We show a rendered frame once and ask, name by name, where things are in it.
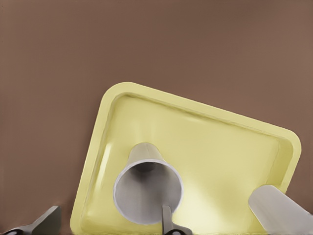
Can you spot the pale yellow rectangular tray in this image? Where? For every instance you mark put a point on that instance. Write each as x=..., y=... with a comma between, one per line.
x=207, y=156

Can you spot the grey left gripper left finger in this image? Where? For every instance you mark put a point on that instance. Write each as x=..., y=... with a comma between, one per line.
x=44, y=221

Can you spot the white IKEA cup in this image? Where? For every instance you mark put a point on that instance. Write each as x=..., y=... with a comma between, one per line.
x=278, y=210
x=146, y=191

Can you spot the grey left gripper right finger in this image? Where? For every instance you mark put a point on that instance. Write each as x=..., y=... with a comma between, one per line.
x=168, y=221

